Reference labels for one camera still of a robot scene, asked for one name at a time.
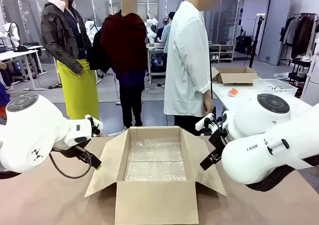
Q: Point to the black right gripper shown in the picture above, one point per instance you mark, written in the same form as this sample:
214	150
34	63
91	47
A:
218	140

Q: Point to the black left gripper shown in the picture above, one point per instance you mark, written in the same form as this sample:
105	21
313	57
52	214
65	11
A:
71	150

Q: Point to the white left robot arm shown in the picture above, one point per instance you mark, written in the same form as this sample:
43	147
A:
32	125

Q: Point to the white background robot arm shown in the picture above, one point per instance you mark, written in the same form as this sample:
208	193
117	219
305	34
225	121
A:
151	31
11	33
90	31

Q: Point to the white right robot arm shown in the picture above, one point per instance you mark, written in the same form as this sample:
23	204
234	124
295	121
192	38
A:
264	140

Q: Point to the person's right forearm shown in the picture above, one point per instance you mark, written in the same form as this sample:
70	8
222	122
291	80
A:
207	95

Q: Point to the person's right hand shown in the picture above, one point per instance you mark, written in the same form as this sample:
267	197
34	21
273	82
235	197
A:
208	108

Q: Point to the clear bubble wrap sheet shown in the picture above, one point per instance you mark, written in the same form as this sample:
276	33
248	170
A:
155	160

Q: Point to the white side table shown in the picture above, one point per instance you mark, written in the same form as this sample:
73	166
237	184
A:
239	100

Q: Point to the open brown cardboard box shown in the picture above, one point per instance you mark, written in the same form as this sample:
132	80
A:
154	205

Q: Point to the small orange object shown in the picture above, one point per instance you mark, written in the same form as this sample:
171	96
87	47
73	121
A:
233	92

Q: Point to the small open cardboard box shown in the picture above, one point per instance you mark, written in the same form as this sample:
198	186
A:
234	76

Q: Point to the white plastic mesh basket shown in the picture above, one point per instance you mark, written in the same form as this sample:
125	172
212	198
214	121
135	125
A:
274	86

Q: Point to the mannequin camouflage jacket yellow skirt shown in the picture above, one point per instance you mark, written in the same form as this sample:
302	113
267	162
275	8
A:
72	60

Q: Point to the person in white shirt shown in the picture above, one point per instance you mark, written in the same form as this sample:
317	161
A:
187	60

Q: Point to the white shoe shelf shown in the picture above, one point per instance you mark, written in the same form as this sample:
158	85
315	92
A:
221	53

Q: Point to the computer case with coloured lights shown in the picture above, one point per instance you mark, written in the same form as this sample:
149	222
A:
157	64

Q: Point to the mannequin with dark red shawl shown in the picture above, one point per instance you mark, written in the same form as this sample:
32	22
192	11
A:
127	48

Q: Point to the white desk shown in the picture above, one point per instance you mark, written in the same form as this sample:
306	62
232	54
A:
22	58

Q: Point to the black rolling cart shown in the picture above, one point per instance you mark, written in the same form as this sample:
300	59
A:
300	70

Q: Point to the white cabinet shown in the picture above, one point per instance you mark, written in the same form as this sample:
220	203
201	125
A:
311	78

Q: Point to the black hat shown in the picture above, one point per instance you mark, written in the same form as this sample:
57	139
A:
22	48

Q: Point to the person in teal jacket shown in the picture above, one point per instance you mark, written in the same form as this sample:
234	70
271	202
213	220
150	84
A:
168	33

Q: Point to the black clothes rack with coats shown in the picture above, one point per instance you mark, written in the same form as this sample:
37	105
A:
299	33

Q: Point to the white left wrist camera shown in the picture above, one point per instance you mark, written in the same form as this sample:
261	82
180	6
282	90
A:
96	125

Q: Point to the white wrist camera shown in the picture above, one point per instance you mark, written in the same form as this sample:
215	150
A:
96	125
204	122

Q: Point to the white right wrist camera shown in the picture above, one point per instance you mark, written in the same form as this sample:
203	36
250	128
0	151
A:
204	122

